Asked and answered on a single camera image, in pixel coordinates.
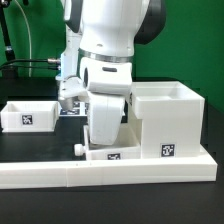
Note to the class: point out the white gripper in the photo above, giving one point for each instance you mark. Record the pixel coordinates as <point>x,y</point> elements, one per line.
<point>104,86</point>

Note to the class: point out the white front drawer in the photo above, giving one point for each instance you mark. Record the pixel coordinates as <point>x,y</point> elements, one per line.
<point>126,146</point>

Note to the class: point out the white drawer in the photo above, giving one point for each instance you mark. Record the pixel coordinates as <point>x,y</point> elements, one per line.
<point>29,116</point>
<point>126,146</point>

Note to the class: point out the white drawer cabinet box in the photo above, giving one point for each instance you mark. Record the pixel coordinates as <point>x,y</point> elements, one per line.
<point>166,118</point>

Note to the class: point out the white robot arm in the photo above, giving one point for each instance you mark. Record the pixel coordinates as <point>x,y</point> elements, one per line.
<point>107,30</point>

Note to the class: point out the white rear drawer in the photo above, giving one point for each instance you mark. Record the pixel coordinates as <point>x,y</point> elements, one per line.
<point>29,116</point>

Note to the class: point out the white marker tag sheet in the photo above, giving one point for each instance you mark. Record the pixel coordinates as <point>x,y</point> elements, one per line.
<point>79,109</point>

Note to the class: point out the white L-shaped guide frame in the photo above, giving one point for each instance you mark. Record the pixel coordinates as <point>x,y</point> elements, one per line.
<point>107,172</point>

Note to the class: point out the black camera stand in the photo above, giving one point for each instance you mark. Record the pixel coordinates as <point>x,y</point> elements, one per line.
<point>8,72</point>

